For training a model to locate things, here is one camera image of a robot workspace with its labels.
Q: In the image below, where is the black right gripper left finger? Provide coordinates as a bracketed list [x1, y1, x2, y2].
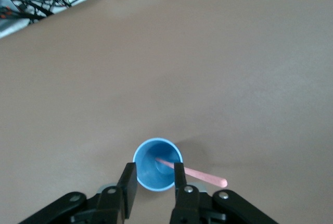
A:
[18, 162, 138, 224]

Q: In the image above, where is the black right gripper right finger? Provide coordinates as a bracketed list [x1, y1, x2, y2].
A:
[169, 162, 279, 224]

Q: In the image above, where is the pink chopstick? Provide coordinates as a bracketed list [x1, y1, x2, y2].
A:
[155, 157, 228, 189]

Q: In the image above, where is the blue cup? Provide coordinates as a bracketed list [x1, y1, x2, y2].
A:
[132, 137, 184, 192]

